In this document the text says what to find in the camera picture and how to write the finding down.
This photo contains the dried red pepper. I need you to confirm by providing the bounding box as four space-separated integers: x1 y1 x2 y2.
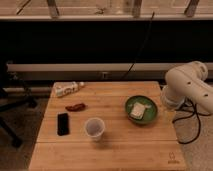
65 103 86 112

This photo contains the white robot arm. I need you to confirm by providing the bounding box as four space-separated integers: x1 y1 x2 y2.
161 61 213 114

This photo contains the green ceramic bowl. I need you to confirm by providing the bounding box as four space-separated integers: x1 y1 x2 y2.
125 95 158 125

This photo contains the clear plastic cup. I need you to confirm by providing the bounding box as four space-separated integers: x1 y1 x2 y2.
84 117 105 142

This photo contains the black smartphone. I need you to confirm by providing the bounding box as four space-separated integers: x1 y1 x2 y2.
57 113 69 136

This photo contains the black office chair base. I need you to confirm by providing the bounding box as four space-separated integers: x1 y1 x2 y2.
0 61 38 149

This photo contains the black cable on floor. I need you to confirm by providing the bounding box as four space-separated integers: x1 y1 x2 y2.
171 99 213 145

